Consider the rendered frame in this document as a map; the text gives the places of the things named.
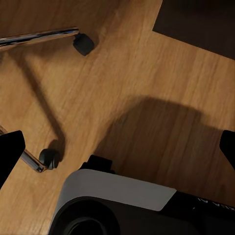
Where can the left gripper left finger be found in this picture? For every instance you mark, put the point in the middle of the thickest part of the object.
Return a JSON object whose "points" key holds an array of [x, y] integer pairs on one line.
{"points": [[12, 146]]}

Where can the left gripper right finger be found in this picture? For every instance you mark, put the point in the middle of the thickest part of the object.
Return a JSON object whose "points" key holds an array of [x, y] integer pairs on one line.
{"points": [[227, 146]]}

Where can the cabinet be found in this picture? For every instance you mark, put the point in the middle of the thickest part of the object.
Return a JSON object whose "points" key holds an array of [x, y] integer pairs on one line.
{"points": [[207, 24]]}

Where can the swivel chair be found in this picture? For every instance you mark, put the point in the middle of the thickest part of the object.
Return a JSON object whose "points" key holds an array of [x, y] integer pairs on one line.
{"points": [[49, 158]]}

